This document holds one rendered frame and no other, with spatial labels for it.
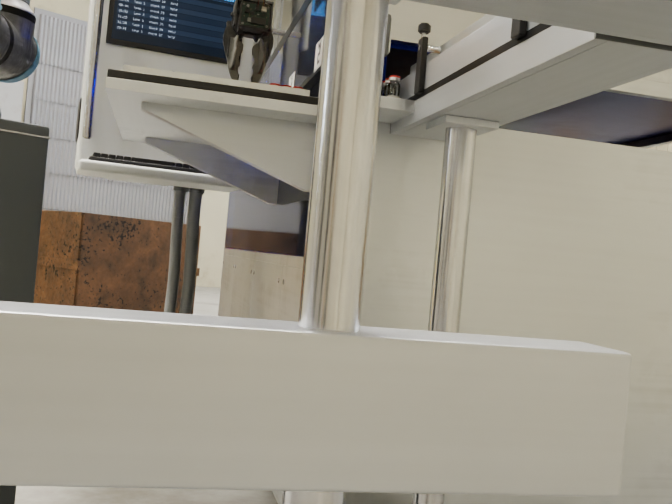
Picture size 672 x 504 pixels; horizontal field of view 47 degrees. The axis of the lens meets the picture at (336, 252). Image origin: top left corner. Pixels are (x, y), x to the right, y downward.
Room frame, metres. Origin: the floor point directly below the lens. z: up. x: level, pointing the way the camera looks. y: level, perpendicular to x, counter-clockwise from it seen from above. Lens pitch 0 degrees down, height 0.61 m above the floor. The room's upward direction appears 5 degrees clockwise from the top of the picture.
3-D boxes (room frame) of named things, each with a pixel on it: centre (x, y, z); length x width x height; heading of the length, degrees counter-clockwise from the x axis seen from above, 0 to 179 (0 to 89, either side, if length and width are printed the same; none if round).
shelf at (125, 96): (1.71, 0.26, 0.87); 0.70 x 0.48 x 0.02; 13
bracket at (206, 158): (1.95, 0.33, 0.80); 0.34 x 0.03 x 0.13; 103
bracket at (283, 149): (1.47, 0.22, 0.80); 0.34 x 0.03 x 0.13; 103
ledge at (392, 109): (1.34, -0.06, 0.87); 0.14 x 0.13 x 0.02; 103
